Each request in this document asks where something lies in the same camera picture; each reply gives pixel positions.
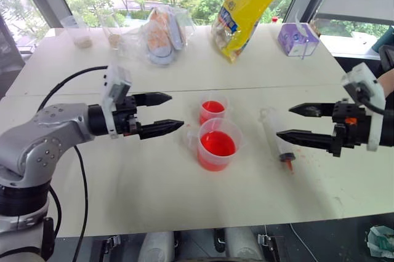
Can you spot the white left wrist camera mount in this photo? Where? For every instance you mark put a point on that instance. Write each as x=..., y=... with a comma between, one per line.
x=115, y=82

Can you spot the teal cloth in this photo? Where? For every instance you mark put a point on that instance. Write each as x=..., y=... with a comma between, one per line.
x=384, y=40

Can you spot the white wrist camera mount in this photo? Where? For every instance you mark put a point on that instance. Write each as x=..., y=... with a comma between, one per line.
x=363, y=80
x=115, y=82

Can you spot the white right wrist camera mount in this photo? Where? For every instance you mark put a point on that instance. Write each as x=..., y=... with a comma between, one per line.
x=363, y=80

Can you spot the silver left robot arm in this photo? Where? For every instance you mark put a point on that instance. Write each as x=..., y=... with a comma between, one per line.
x=46, y=139

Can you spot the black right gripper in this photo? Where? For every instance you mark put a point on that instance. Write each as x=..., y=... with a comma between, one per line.
x=351, y=126

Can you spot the orange white canvas shoe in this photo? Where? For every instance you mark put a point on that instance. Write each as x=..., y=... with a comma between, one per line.
x=178, y=33
x=158, y=37

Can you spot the clear cup with grains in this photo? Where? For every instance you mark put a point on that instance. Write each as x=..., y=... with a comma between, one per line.
x=113, y=34
x=80, y=36

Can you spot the clear plastic syringe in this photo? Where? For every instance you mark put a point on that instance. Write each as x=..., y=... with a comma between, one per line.
x=272, y=133

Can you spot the grey rounded robot leg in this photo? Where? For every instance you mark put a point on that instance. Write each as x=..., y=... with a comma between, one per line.
x=243, y=245
x=157, y=248

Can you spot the crumpled green white bag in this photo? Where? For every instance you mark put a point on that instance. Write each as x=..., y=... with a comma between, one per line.
x=381, y=242

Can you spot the purple tissue box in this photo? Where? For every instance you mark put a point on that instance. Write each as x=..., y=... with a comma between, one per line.
x=295, y=39

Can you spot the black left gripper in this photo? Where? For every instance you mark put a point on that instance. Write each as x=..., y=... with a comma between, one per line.
x=126, y=114

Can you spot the small cup red liquid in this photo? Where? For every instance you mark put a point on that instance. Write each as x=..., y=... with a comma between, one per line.
x=212, y=108

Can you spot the clear plastic bag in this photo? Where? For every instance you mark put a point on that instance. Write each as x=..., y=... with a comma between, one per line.
x=135, y=40

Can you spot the yellow snack bag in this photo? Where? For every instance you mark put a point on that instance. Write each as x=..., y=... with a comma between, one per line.
x=246, y=13

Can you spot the large cup red liquid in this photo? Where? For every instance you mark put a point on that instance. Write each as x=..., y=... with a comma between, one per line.
x=217, y=148

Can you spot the black table clamp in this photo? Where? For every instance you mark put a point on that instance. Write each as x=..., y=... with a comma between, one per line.
x=265, y=242
x=110, y=243

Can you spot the red bottle cap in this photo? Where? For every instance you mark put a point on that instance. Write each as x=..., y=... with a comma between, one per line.
x=275, y=20

